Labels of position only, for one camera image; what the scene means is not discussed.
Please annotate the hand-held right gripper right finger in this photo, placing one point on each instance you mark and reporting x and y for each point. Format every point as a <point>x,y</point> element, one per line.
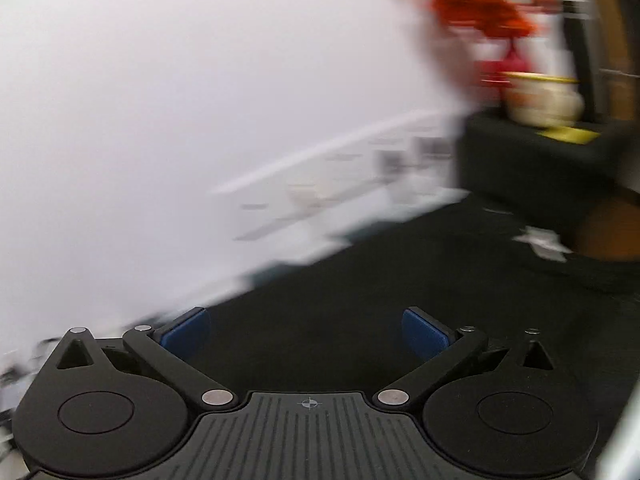
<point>425,332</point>

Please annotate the white paper scrap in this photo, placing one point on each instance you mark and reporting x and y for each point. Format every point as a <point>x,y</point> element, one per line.
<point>542,242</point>

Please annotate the small red ornament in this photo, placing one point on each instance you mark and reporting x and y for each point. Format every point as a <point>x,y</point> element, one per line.
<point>505,67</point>

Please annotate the red orange flowers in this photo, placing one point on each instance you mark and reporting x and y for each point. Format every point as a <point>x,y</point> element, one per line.
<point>480,5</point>

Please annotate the black twill garment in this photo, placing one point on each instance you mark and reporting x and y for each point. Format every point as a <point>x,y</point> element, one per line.
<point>325,285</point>

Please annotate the yellow flat item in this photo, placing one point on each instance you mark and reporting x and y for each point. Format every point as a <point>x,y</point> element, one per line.
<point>570,135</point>

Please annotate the cream vase yellow rim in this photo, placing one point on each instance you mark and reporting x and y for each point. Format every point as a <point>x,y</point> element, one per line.
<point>545,100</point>

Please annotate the black cabinet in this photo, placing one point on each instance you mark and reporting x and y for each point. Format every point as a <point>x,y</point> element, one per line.
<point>525,170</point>

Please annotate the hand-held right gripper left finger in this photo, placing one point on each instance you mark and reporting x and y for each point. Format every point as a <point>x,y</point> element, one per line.
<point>185,332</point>

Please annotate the brown round object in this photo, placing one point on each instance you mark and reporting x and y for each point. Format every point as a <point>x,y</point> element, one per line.
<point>610,230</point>

